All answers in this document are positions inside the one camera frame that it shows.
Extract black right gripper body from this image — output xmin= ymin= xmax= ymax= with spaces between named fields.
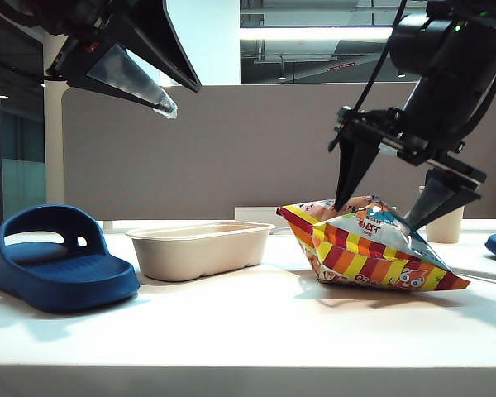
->
xmin=336 ymin=105 xmax=488 ymax=191

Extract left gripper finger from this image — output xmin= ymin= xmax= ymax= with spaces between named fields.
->
xmin=68 ymin=44 xmax=179 ymax=120
xmin=107 ymin=0 xmax=203 ymax=93

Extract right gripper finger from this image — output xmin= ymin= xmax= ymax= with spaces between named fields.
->
xmin=403 ymin=168 xmax=483 ymax=232
xmin=328 ymin=132 xmax=384 ymax=212

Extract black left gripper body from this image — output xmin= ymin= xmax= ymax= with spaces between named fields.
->
xmin=45 ymin=24 xmax=127 ymax=88

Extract striped colourful chips bag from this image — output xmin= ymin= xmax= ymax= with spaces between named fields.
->
xmin=275 ymin=193 xmax=471 ymax=293

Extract beige pulp food box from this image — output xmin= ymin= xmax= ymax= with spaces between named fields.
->
xmin=125 ymin=221 xmax=277 ymax=283

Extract beige paper cup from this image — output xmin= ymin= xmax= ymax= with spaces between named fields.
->
xmin=417 ymin=185 xmax=465 ymax=244

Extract grey desk partition panel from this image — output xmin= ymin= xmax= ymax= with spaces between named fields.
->
xmin=60 ymin=84 xmax=496 ymax=222

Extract white ceiling light strip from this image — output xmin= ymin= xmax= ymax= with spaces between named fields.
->
xmin=239 ymin=26 xmax=394 ymax=41

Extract large blue rubber slipper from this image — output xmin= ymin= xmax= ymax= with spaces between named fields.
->
xmin=0 ymin=203 xmax=141 ymax=313

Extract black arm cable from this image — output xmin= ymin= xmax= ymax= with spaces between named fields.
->
xmin=357 ymin=0 xmax=408 ymax=112

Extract white cable tray rail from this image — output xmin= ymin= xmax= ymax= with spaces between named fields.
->
xmin=234 ymin=206 xmax=289 ymax=227

